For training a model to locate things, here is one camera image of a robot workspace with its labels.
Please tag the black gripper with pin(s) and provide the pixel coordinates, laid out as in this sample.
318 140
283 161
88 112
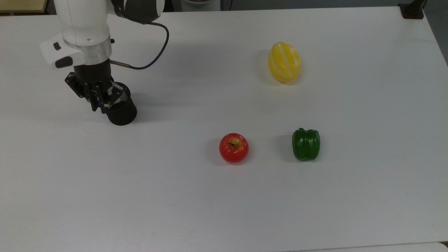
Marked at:
91 78

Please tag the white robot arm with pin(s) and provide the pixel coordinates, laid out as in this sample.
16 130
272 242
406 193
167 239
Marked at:
84 24

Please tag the black mesh pen holder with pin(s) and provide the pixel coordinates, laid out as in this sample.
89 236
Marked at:
122 110

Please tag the red apple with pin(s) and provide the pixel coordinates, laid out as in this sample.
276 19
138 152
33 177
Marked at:
233 148

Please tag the yellow striped melon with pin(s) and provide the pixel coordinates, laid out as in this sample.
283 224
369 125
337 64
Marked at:
284 62

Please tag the green bell pepper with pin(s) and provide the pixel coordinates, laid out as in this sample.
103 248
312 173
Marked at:
306 144

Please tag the black camera stand base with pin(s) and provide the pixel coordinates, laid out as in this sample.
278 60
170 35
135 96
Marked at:
412 10

